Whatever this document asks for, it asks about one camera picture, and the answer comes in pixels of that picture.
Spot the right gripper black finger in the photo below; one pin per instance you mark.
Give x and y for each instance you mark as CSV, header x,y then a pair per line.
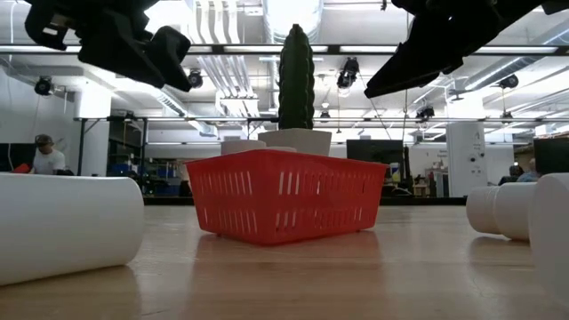
x,y
409,71

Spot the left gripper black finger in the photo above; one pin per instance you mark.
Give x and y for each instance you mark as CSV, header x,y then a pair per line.
x,y
115,49
171,53

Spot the red plastic slotted basket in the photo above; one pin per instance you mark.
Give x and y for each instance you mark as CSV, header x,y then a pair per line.
x,y
266,202

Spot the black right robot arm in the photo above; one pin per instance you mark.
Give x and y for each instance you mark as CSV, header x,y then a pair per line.
x,y
558,4

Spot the black ceiling lamp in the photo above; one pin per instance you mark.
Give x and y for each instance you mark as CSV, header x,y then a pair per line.
x,y
197,80
43,85
508,81
324,115
425,112
348,73

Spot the black computer monitor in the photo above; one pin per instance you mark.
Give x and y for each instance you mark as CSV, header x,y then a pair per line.
x,y
551,155
13,155
373,153

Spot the white square column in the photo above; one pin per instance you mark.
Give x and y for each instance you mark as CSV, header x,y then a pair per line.
x,y
466,157

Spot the green cactus plant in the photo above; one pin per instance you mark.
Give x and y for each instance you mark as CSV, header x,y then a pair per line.
x,y
295,80

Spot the blue storage bin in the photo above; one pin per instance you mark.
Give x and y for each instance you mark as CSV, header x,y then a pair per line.
x,y
119,169
165,172

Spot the person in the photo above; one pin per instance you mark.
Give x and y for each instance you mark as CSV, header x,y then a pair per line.
x,y
530,174
511,174
46,162

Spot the red and black device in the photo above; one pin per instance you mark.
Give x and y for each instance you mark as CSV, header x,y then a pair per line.
x,y
20,168

